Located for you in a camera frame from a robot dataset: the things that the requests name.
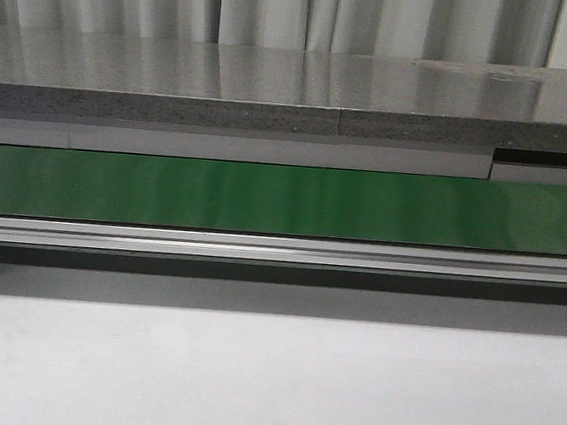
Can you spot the grey rear conveyor rail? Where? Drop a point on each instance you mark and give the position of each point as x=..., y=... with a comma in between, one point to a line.
x=342, y=152

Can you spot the aluminium front conveyor rail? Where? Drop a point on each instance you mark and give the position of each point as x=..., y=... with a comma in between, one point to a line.
x=297, y=251

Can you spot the green conveyor belt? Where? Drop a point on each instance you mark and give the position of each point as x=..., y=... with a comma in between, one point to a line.
x=283, y=200

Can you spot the white pleated curtain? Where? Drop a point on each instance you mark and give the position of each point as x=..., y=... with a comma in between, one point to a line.
x=516, y=32

